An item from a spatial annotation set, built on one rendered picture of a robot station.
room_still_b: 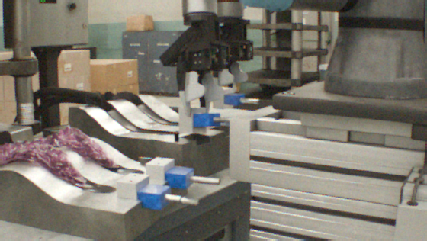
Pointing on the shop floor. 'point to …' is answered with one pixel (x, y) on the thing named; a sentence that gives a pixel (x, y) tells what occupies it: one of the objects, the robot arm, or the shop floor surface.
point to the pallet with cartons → (114, 75)
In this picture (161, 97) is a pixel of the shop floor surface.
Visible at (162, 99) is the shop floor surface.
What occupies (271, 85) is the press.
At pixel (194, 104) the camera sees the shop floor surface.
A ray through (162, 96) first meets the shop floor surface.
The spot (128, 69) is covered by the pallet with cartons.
